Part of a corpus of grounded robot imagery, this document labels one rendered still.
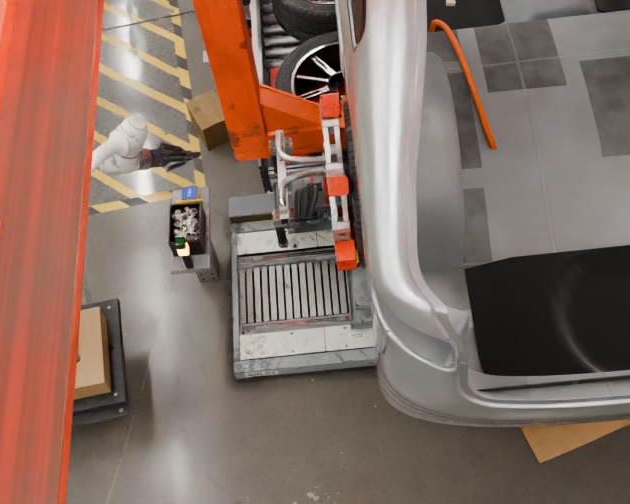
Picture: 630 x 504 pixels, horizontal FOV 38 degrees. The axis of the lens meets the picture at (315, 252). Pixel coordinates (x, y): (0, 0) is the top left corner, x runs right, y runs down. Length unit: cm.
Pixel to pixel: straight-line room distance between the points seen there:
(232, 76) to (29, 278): 280
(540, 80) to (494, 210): 58
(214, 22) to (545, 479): 226
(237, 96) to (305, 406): 138
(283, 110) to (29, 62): 282
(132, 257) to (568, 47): 227
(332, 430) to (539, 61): 176
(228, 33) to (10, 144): 251
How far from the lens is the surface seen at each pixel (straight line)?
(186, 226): 390
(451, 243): 321
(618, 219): 346
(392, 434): 399
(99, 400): 393
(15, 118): 108
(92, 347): 393
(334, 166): 329
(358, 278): 406
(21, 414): 89
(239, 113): 386
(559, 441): 403
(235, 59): 362
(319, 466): 396
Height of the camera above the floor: 376
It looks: 58 degrees down
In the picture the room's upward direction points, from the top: 10 degrees counter-clockwise
